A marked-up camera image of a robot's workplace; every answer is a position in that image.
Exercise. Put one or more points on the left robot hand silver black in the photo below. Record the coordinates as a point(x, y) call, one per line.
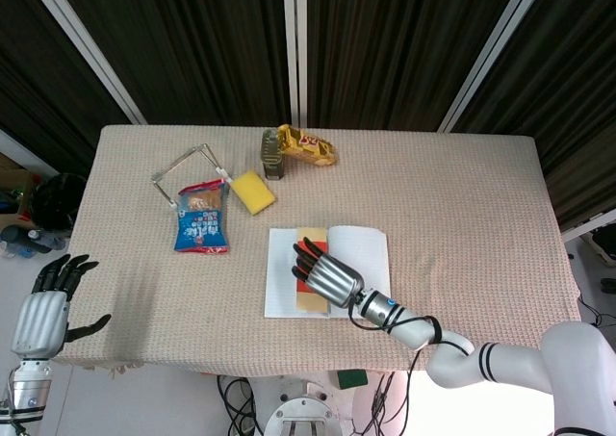
point(41, 320)

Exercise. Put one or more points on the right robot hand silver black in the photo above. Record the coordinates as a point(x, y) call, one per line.
point(334, 279)

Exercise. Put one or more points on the red and tan card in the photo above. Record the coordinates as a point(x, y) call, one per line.
point(313, 306)

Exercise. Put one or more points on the Lexicon notebook yellow white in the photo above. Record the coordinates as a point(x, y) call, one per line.
point(361, 253)

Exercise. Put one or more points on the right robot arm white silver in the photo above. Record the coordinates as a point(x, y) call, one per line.
point(505, 356)

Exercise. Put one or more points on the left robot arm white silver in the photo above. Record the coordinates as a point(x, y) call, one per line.
point(29, 388)

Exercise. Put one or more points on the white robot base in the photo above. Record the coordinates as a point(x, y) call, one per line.
point(303, 412)

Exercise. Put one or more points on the green block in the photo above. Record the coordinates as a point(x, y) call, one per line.
point(352, 379)

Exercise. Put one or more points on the yellow sponge green base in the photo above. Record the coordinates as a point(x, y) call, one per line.
point(252, 193)

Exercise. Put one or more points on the golden snack bag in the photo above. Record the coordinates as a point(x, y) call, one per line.
point(308, 149)

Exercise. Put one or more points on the dark green tin can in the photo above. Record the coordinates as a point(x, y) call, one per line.
point(273, 161)

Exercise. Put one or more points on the brown cardboard box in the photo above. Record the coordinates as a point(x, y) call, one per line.
point(14, 186)

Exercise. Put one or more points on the beige waffle tablecloth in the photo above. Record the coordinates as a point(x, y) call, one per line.
point(457, 214)

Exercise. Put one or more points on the blue snack bag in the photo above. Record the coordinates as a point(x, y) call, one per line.
point(202, 224)

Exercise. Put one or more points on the dark pleated curtain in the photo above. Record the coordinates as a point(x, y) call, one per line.
point(202, 46)

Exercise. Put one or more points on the white frame post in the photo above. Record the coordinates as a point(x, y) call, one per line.
point(294, 46)
point(495, 56)
point(91, 56)

